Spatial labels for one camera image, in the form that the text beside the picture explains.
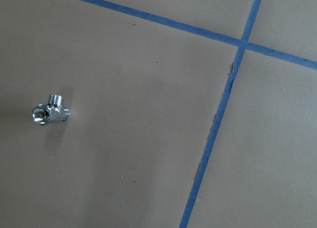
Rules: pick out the chrome angle valve fitting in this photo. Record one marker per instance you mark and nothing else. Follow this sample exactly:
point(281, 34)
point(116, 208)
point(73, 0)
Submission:
point(53, 111)

